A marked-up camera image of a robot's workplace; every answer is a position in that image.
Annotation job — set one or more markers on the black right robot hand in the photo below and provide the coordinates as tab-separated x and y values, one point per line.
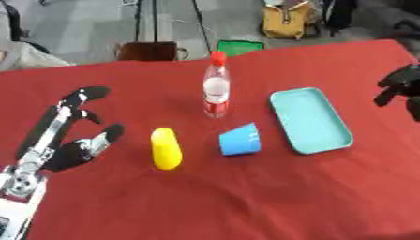
402	86

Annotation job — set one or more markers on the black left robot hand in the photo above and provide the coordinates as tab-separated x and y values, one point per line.
65	153

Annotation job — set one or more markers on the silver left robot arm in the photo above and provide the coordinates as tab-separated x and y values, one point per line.
20	193

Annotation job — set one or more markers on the green box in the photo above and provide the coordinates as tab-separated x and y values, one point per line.
239	47

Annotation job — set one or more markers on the teal rectangular tray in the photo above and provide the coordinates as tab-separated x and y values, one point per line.
310	120

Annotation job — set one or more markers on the yellow plastic cup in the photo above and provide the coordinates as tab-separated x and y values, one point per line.
166	152

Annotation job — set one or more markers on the brown wooden chair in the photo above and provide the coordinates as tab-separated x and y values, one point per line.
147	51

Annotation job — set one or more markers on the yellow backpack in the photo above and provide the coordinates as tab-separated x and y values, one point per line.
285	22

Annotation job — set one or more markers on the clear bottle with red cap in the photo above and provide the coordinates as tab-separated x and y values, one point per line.
216	90

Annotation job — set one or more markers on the black tripod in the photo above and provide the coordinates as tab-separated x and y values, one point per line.
164	22

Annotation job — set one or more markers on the blue plastic cup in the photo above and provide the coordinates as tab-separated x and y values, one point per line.
240	142

